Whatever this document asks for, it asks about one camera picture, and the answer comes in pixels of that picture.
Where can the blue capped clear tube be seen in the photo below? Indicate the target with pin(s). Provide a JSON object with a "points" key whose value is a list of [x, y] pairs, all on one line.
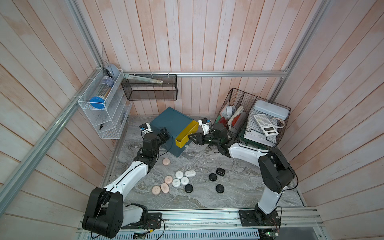
{"points": [[100, 95]]}

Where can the pink round earphone case middle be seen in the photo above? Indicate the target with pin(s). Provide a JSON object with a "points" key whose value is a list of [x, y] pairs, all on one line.
{"points": [[168, 180]]}

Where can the pink round earphone case far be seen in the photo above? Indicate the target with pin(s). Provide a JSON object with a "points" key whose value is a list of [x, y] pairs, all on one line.
{"points": [[166, 161]]}

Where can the white calculator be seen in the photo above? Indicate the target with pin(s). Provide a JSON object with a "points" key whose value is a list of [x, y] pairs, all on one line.
{"points": [[265, 124]]}

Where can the white pencil case box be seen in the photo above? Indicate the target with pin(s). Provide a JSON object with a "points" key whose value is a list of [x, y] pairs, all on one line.
{"points": [[271, 109]]}

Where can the ruler in mesh basket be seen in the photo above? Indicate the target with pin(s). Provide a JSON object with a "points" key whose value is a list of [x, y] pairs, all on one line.
{"points": [[140, 79]]}

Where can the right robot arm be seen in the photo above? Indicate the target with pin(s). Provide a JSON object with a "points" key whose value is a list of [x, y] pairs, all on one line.
{"points": [[276, 172]]}

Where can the pink round earphone case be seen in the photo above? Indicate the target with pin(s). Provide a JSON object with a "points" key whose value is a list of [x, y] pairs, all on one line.
{"points": [[156, 190], [166, 161], [165, 188], [168, 180]]}

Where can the pink round earphone case lower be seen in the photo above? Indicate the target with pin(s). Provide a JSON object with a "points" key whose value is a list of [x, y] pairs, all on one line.
{"points": [[165, 188]]}

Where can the white round earphone case left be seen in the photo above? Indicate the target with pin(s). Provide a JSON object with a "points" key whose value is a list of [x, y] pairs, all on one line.
{"points": [[176, 183]]}

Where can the black earphone case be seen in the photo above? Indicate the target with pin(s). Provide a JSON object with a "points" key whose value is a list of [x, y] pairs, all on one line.
{"points": [[220, 172], [220, 188], [212, 177], [188, 188]]}

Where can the white round earphone case right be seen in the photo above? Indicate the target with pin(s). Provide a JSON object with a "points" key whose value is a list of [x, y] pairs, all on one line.
{"points": [[184, 181]]}

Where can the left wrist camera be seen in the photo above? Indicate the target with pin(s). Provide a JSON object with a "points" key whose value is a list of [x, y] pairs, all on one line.
{"points": [[145, 128]]}

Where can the black mesh wall basket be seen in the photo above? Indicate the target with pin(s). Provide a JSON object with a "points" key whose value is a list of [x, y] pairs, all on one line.
{"points": [[167, 91]]}

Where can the teal drawer cabinet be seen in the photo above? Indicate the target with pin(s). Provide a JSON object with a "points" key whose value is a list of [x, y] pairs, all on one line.
{"points": [[174, 122]]}

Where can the white wire wall shelf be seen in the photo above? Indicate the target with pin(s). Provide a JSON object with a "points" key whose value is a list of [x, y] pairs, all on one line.
{"points": [[106, 106]]}

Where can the white round earphone case top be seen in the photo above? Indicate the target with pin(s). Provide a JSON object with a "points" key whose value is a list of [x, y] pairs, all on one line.
{"points": [[179, 175]]}

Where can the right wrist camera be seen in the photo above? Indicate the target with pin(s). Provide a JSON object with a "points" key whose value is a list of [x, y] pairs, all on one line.
{"points": [[205, 124]]}

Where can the black wire desk organizer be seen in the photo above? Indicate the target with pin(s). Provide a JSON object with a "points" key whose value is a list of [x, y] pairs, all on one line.
{"points": [[238, 98]]}

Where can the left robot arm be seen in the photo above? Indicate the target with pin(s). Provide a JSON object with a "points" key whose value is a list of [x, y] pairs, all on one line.
{"points": [[105, 213]]}

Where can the white oval earphone case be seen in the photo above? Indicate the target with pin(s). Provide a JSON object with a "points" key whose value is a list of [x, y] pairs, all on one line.
{"points": [[190, 173]]}

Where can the grey round disc on shelf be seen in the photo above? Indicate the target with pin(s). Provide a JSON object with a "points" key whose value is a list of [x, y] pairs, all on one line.
{"points": [[112, 71]]}

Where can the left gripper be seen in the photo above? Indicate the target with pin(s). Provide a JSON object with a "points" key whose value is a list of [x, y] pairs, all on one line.
{"points": [[163, 140]]}

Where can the white round earphone case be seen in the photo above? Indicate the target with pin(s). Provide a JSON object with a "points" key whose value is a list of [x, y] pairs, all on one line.
{"points": [[176, 183], [179, 175], [184, 181]]}

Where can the pink round earphone case leftmost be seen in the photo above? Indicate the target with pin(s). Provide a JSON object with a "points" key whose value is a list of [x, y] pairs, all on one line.
{"points": [[156, 190]]}

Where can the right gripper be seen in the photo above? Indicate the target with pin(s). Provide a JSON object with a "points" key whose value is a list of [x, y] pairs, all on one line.
{"points": [[200, 138]]}

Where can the yellow top drawer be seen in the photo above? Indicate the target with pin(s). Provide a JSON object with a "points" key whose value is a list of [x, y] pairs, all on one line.
{"points": [[182, 138]]}

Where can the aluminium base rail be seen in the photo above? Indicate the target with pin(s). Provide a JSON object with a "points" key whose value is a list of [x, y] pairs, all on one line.
{"points": [[292, 223]]}

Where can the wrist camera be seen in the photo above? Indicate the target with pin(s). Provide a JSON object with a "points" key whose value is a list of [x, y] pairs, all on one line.
{"points": [[145, 128], [205, 124]]}

